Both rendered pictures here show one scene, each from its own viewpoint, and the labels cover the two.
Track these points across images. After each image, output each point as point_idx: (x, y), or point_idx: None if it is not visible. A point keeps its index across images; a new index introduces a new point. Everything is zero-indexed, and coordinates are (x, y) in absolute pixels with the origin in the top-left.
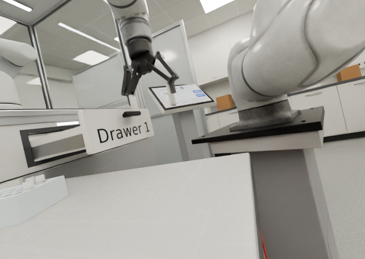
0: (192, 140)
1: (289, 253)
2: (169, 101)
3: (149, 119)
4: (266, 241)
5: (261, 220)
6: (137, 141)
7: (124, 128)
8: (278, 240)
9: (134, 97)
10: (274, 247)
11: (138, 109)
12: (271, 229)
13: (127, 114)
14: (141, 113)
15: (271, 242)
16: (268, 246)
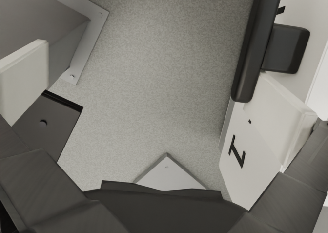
0: (77, 108)
1: (9, 14)
2: (40, 46)
3: (238, 199)
4: (33, 30)
5: (21, 35)
6: None
7: (283, 14)
8: (13, 22)
9: (282, 141)
10: (27, 24)
11: (252, 115)
12: (14, 27)
13: None
14: (261, 175)
15: (26, 26)
16: (34, 28)
